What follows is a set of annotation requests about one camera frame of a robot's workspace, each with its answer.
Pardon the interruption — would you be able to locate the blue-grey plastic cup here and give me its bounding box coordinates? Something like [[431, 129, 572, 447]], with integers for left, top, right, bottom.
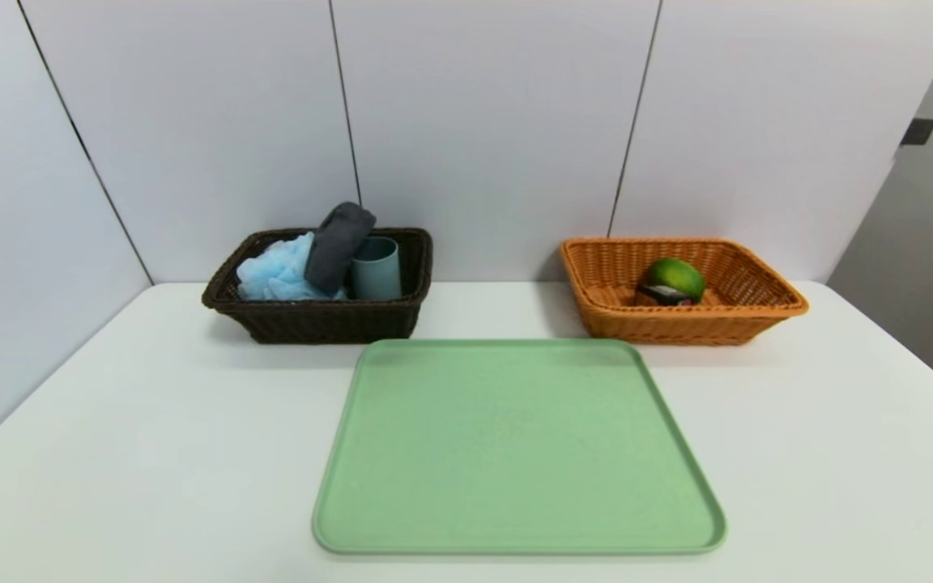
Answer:
[[349, 236, 403, 301]]

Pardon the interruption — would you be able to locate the dark grey towel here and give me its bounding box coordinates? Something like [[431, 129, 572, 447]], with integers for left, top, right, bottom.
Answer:
[[304, 202, 377, 296]]

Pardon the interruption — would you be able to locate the light blue bath loofah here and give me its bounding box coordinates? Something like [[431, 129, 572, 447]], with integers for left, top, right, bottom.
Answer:
[[236, 232, 350, 302]]

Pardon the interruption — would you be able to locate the black gum box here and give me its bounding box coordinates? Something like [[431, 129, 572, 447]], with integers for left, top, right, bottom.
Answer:
[[637, 283, 696, 307]]

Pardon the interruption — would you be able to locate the green lime fruit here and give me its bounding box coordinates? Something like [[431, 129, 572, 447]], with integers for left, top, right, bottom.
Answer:
[[647, 257, 707, 302]]

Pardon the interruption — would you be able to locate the dark brown wicker basket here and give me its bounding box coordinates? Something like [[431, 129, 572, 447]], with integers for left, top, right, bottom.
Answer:
[[202, 228, 435, 345]]

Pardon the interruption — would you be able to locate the orange wicker basket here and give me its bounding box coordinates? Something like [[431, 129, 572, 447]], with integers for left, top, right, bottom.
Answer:
[[560, 237, 810, 347]]

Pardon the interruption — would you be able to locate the light green plastic tray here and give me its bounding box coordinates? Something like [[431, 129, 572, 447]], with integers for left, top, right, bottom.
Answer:
[[312, 338, 728, 557]]

